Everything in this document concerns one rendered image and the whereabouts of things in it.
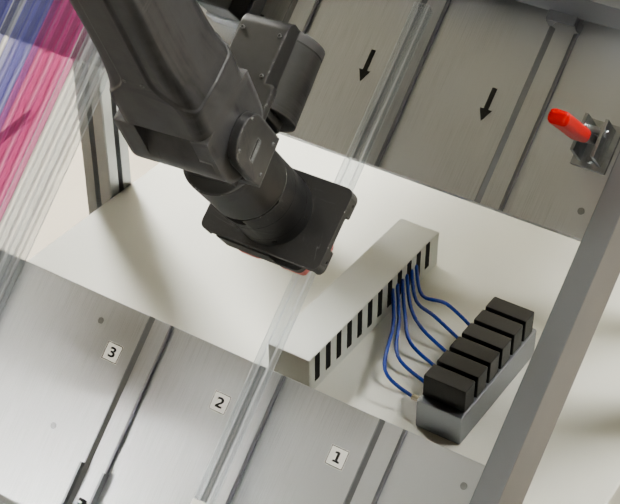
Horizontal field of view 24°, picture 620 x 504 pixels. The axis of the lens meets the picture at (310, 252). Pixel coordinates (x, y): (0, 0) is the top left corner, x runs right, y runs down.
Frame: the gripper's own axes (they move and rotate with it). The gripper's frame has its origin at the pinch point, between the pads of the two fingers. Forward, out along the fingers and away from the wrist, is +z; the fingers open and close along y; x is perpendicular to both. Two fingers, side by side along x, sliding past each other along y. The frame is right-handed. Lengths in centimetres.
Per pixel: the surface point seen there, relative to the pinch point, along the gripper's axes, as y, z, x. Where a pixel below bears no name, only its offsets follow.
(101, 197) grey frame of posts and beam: 49, 45, -5
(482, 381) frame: -6.7, 32.9, 0.4
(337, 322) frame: 10.0, 33.8, 0.1
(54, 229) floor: 110, 127, -9
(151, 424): 8.1, 3.4, 17.6
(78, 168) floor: 119, 138, -24
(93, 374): 15.0, 3.4, 15.9
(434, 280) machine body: 7.4, 47.6, -10.1
